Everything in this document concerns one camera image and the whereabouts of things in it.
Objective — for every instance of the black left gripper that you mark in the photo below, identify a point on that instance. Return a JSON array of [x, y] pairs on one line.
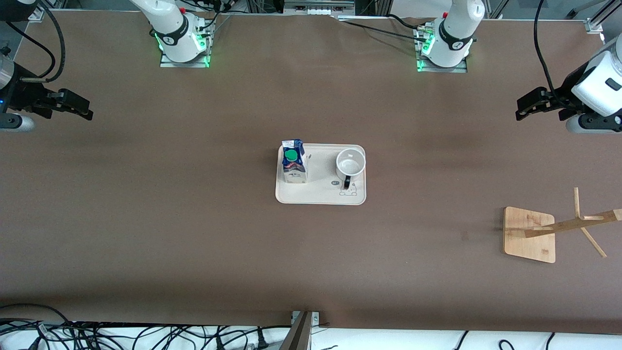
[[567, 89]]

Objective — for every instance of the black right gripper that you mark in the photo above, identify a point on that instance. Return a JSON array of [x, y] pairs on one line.
[[22, 94]]

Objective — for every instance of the blue milk carton green cap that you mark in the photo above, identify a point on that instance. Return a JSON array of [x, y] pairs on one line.
[[294, 167]]

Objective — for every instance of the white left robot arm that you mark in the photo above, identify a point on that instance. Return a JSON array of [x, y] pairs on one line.
[[452, 29]]

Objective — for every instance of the wooden cup rack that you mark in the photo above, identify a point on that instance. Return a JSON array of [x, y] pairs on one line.
[[529, 238]]

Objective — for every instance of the cream rabbit print tray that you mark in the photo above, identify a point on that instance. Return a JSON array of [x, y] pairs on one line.
[[320, 192]]

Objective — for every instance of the white power strip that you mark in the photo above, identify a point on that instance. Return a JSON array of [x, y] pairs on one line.
[[318, 5]]

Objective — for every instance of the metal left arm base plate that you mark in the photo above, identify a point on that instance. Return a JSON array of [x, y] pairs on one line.
[[457, 69]]

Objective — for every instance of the aluminium frame profile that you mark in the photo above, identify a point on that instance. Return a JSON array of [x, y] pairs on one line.
[[600, 12]]

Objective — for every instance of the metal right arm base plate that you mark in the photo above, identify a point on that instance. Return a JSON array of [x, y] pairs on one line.
[[184, 64]]

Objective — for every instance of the silver pole mounting bracket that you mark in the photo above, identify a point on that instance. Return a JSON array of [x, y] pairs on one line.
[[315, 318]]

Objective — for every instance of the grey aluminium camera pole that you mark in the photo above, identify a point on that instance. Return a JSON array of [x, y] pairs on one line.
[[299, 335]]

